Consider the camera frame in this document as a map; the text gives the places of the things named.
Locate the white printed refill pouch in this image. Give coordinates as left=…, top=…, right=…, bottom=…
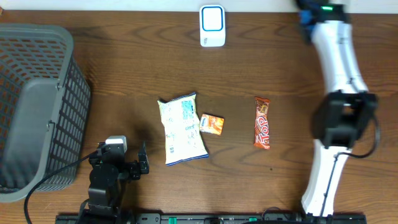
left=158, top=92, right=209, bottom=166

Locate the small orange tissue pack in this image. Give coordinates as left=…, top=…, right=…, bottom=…
left=200, top=114, right=224, bottom=136

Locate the red Top chocolate bar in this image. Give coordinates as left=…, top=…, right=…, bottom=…
left=254, top=96, right=271, bottom=149

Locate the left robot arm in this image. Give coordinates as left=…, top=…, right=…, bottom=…
left=76, top=142, right=149, bottom=224

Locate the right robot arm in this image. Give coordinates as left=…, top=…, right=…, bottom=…
left=295, top=0, right=381, bottom=222

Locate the white barcode scanner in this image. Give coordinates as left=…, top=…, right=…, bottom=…
left=199, top=5, right=226, bottom=47

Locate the grey plastic mesh basket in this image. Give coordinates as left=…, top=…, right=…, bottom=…
left=1, top=24, right=91, bottom=203

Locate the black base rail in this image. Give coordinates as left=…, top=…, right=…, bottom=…
left=55, top=211, right=367, bottom=224

